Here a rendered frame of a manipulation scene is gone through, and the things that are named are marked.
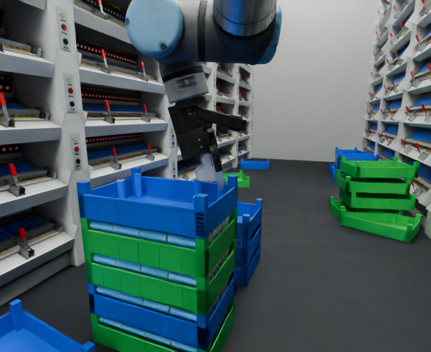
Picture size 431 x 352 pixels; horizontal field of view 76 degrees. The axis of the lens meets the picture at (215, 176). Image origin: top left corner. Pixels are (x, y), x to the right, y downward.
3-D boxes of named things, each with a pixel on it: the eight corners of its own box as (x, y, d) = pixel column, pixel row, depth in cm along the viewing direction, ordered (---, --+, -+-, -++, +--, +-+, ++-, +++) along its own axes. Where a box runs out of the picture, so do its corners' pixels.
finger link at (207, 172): (201, 196, 64) (190, 158, 63) (225, 188, 65) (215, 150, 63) (202, 199, 61) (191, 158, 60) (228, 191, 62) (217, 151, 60)
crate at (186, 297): (236, 265, 72) (237, 237, 70) (205, 316, 53) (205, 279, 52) (140, 246, 83) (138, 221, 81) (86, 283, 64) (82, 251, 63)
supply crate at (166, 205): (237, 206, 68) (237, 174, 67) (204, 239, 50) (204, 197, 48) (137, 194, 79) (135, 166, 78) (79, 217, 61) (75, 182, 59)
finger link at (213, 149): (213, 171, 64) (202, 134, 63) (220, 169, 64) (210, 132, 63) (216, 173, 59) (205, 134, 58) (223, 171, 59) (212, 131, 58)
